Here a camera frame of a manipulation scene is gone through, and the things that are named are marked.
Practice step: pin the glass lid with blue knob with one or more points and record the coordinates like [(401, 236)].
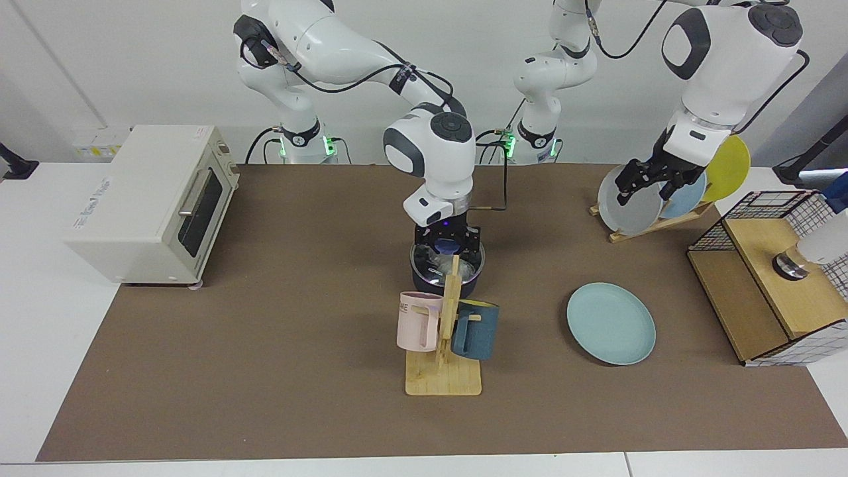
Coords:
[(430, 273)]

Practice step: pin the grey plate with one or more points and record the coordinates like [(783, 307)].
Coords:
[(629, 212)]

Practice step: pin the light blue plate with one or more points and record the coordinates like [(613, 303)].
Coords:
[(689, 195)]

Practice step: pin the wooden plate rack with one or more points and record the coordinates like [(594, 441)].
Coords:
[(662, 225)]

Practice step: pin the yellow plate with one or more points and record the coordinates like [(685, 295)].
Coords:
[(729, 165)]

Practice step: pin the pale teal plate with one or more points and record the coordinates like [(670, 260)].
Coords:
[(613, 324)]

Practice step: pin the pink cup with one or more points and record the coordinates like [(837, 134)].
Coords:
[(417, 324)]

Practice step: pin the dark blue cup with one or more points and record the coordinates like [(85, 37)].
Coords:
[(480, 334)]

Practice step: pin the wooden cup stand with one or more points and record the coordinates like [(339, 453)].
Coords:
[(442, 377)]

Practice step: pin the black stand pole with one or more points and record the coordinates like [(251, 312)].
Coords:
[(811, 151)]

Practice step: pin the blue object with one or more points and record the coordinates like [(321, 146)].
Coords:
[(838, 193)]

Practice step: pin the brown table cloth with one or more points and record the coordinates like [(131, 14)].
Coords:
[(265, 411)]

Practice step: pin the pale toaster oven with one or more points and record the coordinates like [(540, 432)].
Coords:
[(132, 212)]

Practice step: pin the white wall sockets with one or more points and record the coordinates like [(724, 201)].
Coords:
[(99, 142)]

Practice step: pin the black clamp bracket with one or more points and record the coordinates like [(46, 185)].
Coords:
[(16, 167)]

